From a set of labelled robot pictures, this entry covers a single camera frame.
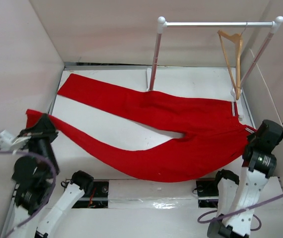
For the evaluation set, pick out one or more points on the red trousers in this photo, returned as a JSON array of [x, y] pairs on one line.
[[113, 128]]

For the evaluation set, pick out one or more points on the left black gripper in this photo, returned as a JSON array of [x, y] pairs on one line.
[[44, 127]]

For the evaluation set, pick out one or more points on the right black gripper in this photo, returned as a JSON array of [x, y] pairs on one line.
[[250, 136]]

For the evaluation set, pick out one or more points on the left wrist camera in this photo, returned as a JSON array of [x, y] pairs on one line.
[[11, 143]]

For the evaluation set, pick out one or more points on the wooden clothes hanger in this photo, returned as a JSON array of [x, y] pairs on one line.
[[237, 40]]

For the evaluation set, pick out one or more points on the silver tape strip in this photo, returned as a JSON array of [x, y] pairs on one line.
[[142, 194]]

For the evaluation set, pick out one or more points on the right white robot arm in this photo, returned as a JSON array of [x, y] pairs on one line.
[[238, 193]]

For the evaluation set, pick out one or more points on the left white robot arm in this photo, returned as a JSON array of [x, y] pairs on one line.
[[35, 174]]

